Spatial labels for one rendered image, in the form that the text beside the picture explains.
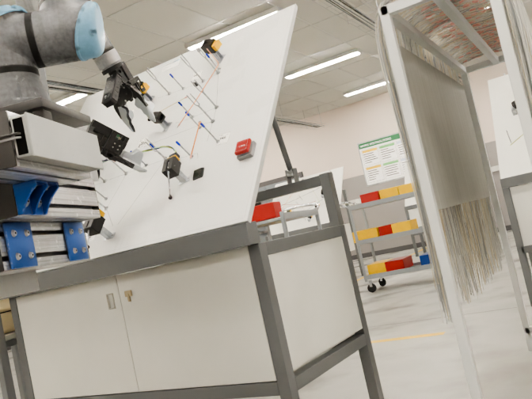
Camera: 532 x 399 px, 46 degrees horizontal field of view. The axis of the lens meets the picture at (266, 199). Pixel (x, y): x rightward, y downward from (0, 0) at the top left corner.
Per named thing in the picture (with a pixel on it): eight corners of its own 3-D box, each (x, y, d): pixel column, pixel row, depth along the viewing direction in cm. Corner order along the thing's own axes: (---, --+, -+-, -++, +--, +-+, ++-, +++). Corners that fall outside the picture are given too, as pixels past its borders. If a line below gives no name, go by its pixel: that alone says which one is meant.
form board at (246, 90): (1, 284, 239) (-2, 282, 238) (89, 100, 299) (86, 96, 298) (250, 223, 178) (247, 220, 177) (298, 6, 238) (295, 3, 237)
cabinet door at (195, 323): (275, 381, 178) (245, 247, 180) (137, 392, 206) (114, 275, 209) (279, 378, 180) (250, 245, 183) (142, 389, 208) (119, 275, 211)
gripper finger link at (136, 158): (156, 158, 186) (128, 144, 182) (146, 176, 186) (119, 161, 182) (153, 157, 189) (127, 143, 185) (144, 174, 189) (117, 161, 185)
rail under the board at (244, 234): (250, 245, 175) (245, 222, 176) (-1, 300, 237) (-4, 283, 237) (260, 242, 180) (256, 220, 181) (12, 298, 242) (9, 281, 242)
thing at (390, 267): (453, 274, 690) (430, 179, 698) (444, 280, 645) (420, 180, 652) (369, 288, 734) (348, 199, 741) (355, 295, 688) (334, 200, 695)
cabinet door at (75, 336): (138, 392, 207) (114, 275, 210) (34, 400, 235) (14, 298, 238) (142, 389, 209) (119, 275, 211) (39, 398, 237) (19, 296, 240)
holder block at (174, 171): (169, 180, 203) (161, 172, 201) (171, 167, 207) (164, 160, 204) (179, 175, 201) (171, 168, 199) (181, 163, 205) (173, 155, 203)
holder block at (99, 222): (96, 260, 208) (74, 245, 202) (108, 230, 216) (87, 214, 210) (105, 257, 206) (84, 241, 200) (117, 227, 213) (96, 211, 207)
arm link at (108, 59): (106, 51, 186) (87, 62, 190) (115, 65, 188) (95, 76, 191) (119, 45, 193) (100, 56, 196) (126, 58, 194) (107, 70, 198)
